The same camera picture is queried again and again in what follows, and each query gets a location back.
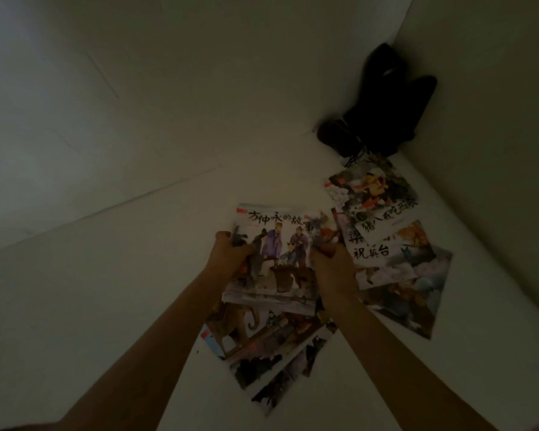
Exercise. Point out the person's right hand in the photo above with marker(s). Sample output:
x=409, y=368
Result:
x=337, y=273

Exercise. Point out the person's left hand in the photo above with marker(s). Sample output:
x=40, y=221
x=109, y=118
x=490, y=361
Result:
x=227, y=260

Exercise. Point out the picture book robed men print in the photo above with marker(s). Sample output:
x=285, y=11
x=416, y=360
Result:
x=274, y=282

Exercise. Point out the pile of books and magazines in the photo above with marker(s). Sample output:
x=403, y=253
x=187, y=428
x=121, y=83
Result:
x=408, y=291

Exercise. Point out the picture book pig melon print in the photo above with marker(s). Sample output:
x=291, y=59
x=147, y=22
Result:
x=373, y=192

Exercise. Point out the person's right forearm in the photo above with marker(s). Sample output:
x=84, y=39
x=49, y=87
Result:
x=399, y=368

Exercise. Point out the person's left forearm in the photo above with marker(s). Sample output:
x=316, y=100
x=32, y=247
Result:
x=143, y=354

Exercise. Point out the black cloth object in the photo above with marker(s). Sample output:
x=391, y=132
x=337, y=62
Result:
x=386, y=112

